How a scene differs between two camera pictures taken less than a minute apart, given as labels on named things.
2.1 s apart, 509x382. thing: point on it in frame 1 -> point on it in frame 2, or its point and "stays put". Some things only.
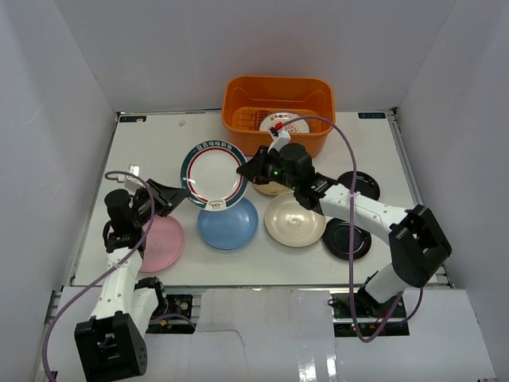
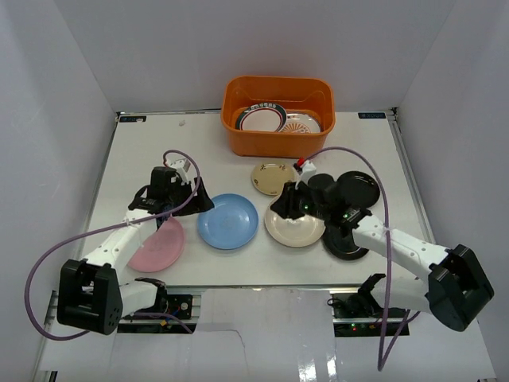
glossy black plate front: x=336 y=238 stays put
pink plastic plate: x=164 y=244 stays put
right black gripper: x=254 y=169 -> x=287 y=203
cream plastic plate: x=290 y=224 stays put
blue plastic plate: x=230 y=229 stays put
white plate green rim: x=209 y=172 -> x=262 y=116
